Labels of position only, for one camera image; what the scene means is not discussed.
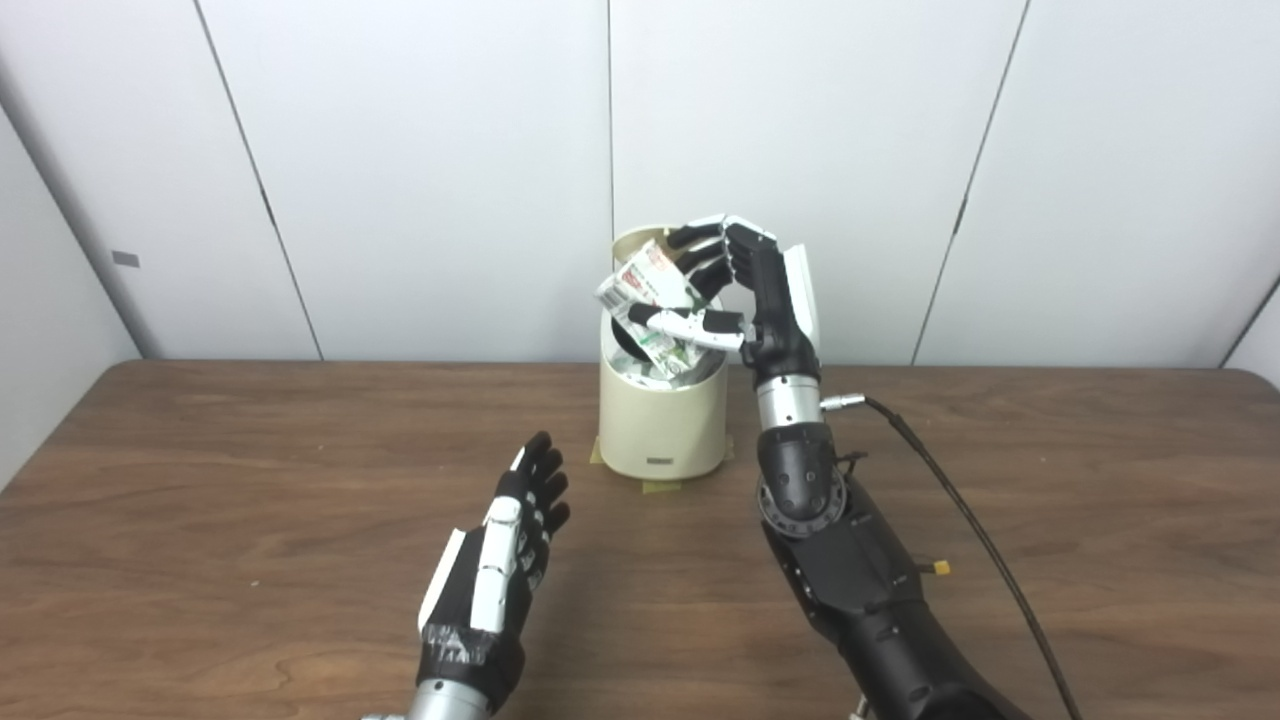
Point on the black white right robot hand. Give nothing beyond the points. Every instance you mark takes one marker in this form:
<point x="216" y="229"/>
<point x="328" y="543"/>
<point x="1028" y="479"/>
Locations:
<point x="780" y="310"/>

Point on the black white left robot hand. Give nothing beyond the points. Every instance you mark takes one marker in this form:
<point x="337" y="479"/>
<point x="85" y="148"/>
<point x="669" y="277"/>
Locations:
<point x="480" y="600"/>

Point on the white green milk carton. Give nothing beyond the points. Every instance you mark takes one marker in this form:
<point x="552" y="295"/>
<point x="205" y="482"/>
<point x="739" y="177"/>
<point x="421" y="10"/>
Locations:
<point x="645" y="285"/>

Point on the round cream bin lid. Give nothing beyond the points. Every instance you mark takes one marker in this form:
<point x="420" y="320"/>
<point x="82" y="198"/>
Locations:
<point x="632" y="238"/>

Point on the cream-colored bin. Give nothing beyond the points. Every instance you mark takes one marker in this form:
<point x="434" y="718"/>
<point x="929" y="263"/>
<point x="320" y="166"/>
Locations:
<point x="660" y="425"/>

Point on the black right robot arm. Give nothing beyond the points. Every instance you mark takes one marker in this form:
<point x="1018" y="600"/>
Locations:
<point x="860" y="580"/>

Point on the small gray wall sticker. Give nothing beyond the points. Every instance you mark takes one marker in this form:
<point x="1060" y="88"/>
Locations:
<point x="125" y="259"/>

